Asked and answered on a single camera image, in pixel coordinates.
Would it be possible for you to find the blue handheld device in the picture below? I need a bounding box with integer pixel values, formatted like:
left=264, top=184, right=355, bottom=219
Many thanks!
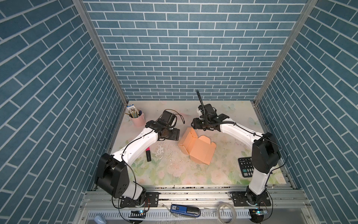
left=170, top=204, right=201, bottom=218

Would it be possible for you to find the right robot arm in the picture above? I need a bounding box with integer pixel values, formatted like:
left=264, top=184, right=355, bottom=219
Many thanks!
left=191, top=104, right=282, bottom=206

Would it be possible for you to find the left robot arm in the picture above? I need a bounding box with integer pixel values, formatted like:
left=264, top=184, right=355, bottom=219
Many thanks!
left=94, top=110, right=180, bottom=205

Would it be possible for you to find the pink pen cup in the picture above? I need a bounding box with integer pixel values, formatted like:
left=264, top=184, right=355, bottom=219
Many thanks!
left=130, top=110, right=146, bottom=127

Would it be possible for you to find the pink paper box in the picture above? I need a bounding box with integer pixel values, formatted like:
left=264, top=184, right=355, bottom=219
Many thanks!
left=178, top=127, right=216, bottom=165

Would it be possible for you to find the black calculator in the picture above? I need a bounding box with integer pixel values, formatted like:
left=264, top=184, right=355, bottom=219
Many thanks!
left=238, top=157, right=254, bottom=178

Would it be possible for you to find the pink black marker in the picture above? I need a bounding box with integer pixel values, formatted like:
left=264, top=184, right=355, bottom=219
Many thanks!
left=145, top=147, right=152, bottom=162

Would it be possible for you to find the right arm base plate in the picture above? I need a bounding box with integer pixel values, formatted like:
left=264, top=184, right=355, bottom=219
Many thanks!
left=229, top=191, right=272, bottom=207

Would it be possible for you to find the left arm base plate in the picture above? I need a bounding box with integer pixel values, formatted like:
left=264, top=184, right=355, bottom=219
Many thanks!
left=120, top=192, right=159, bottom=208

